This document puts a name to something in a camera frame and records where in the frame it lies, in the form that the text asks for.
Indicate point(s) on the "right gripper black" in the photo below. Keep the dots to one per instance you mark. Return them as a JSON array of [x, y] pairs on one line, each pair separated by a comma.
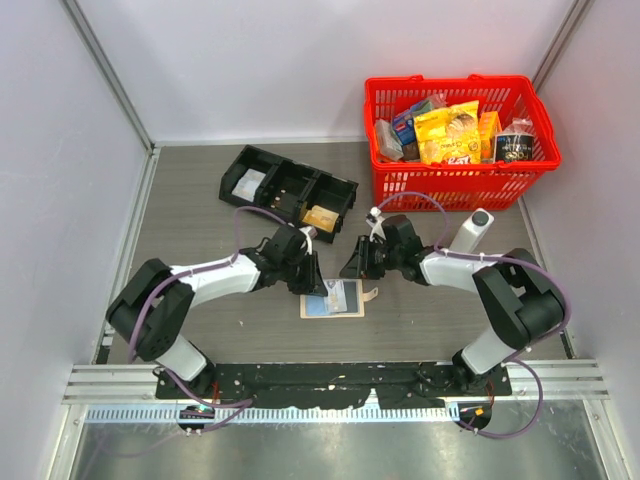
[[359, 265]]

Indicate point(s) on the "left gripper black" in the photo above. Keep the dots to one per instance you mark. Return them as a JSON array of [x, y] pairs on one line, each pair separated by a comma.
[[315, 284]]

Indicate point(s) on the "beige leather card holder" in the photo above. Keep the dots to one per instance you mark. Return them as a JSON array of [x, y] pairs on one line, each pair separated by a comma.
[[313, 307]]

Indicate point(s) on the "white VIP card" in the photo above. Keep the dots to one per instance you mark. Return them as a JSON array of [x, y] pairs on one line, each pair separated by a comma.
[[336, 299]]

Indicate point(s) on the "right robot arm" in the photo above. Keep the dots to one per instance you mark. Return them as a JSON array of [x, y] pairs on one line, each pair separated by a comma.
[[521, 303]]

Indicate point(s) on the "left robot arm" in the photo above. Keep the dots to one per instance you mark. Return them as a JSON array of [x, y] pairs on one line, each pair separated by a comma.
[[150, 311]]

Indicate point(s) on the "gold card in tray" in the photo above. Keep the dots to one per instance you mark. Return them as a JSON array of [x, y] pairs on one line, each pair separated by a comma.
[[321, 218]]

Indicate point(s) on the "white cards in tray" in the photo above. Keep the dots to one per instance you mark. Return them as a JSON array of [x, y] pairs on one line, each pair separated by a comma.
[[248, 184]]

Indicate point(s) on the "black three-compartment tray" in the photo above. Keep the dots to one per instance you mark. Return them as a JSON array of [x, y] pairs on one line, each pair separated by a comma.
[[290, 188]]

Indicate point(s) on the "red plastic shopping basket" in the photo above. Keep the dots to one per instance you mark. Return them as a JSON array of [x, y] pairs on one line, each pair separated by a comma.
[[403, 186]]

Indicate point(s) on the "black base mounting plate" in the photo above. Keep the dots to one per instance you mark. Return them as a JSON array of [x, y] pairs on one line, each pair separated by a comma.
[[334, 386]]

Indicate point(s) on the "brown chocolate box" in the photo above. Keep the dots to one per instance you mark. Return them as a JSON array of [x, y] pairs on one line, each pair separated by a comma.
[[411, 152]]

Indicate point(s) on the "grey wrapped package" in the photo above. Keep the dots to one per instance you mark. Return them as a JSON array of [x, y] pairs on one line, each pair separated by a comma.
[[388, 143]]

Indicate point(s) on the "blue snack box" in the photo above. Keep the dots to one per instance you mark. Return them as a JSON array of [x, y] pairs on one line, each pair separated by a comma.
[[403, 127]]

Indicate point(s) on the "yellow chips bag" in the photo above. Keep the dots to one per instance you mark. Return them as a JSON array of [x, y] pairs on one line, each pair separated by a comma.
[[449, 135]]

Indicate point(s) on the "green sponge pack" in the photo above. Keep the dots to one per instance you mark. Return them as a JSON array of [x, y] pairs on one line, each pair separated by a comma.
[[422, 107]]

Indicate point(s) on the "orange snack box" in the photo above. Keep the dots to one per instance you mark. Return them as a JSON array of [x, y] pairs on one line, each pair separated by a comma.
[[489, 126]]

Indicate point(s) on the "black round can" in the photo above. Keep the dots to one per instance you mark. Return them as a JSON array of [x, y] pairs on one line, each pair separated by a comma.
[[513, 147]]

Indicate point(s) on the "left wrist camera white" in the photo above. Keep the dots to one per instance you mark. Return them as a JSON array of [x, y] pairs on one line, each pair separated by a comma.
[[310, 233]]

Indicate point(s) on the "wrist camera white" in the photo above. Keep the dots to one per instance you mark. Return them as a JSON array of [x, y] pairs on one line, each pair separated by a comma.
[[310, 233], [374, 220]]

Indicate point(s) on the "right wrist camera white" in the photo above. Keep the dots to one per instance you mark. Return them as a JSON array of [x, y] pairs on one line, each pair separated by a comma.
[[374, 220]]

